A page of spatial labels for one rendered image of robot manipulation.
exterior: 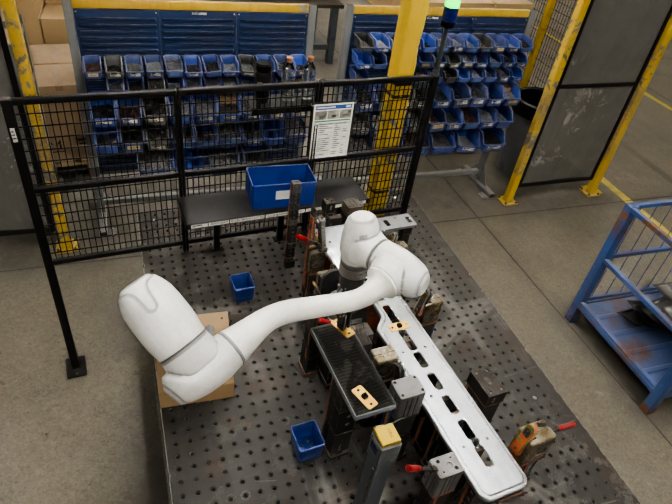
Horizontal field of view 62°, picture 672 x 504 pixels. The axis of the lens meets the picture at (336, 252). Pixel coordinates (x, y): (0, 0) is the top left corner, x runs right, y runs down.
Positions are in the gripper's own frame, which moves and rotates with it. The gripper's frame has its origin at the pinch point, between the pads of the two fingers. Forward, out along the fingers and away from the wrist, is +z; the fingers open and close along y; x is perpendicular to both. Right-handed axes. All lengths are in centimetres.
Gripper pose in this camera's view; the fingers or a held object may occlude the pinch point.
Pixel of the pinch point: (344, 319)
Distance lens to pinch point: 183.1
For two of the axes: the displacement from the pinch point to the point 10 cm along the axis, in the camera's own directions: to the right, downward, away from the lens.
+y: 7.5, -3.5, 5.7
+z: -1.2, 7.7, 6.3
